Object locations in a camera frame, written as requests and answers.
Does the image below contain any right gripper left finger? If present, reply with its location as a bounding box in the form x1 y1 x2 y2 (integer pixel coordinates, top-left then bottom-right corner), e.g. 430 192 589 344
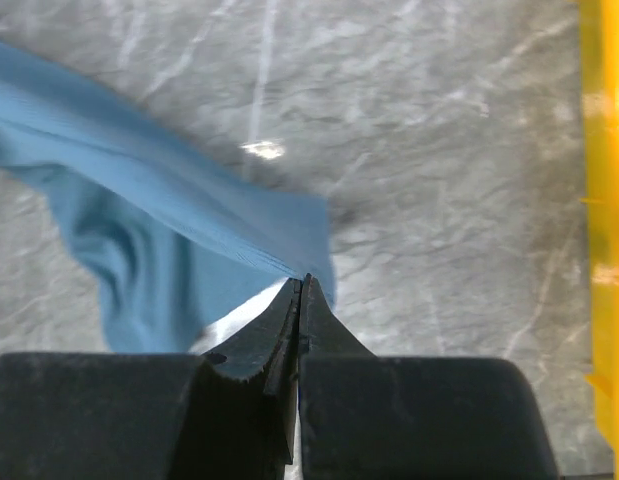
0 280 301 479

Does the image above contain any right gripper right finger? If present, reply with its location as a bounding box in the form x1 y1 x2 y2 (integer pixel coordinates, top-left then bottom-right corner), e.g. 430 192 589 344
298 277 559 479

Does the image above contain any blue tank top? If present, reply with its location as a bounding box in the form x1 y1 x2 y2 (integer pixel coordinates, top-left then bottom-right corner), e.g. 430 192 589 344
0 41 336 353

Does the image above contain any yellow plastic bin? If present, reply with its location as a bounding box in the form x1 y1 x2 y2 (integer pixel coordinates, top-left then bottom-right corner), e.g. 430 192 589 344
578 1 619 479

